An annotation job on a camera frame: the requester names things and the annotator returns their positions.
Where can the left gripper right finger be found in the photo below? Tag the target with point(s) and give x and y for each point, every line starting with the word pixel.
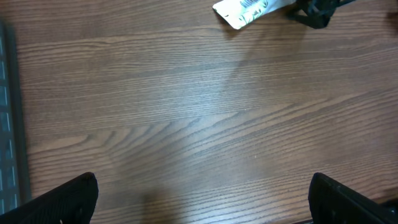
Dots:
pixel 332 202

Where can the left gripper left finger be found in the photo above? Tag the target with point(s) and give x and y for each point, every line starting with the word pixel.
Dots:
pixel 73 202

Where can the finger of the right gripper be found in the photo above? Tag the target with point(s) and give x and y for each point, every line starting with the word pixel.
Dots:
pixel 315 13

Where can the white cream tube gold cap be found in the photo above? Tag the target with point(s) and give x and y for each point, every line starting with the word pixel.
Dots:
pixel 239 13

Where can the grey plastic basket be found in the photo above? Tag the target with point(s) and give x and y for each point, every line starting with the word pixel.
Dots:
pixel 15 183

